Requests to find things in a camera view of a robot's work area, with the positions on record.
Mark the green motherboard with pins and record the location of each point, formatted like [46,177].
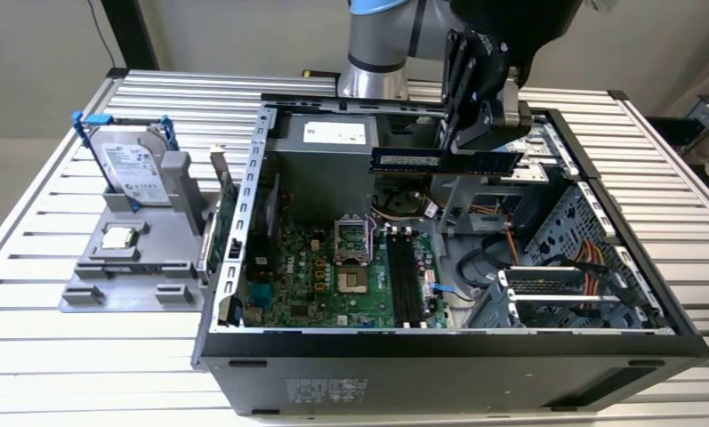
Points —
[307,284]

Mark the grey parts rack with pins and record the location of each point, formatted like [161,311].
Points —
[165,240]

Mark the black round speaker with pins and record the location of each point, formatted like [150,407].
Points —
[399,202]

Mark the black PC case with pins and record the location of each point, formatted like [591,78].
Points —
[391,378]

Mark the silver CPU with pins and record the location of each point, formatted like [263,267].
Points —
[118,236]

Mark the green graphics card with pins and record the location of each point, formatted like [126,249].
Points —
[229,195]

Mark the grey power supply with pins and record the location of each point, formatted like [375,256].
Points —
[325,178]

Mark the black RAM slot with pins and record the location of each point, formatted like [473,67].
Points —
[404,276]
[419,276]
[396,276]
[412,276]

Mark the grey metal drive cage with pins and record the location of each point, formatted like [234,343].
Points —
[467,200]

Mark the black upright post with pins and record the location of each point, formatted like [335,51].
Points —
[130,35]

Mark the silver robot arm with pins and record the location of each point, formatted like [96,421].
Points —
[379,44]

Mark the small yellow black connector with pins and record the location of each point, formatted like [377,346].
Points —
[308,73]

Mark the metal disk bay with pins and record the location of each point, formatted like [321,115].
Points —
[544,278]

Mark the hard disk in blue carrier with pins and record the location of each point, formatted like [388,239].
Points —
[129,169]

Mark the CPU socket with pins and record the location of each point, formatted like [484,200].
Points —
[355,280]

